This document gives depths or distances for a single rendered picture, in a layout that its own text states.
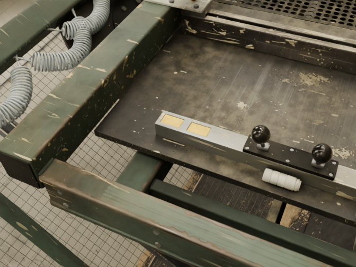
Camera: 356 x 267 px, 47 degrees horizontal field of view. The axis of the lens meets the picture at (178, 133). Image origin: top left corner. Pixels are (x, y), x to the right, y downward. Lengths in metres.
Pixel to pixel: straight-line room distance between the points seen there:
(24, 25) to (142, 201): 0.90
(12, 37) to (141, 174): 0.73
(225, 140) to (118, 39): 0.42
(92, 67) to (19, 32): 0.50
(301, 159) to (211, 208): 0.22
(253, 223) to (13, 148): 0.54
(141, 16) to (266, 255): 0.77
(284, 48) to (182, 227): 0.65
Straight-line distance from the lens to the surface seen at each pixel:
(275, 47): 1.24
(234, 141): 0.94
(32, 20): 1.56
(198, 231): 0.79
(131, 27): 1.20
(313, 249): 0.92
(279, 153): 0.92
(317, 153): 0.80
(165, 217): 0.81
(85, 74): 1.05
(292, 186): 0.90
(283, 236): 0.92
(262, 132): 0.80
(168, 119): 0.99
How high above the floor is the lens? 1.79
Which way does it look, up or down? 11 degrees down
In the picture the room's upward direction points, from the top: 49 degrees counter-clockwise
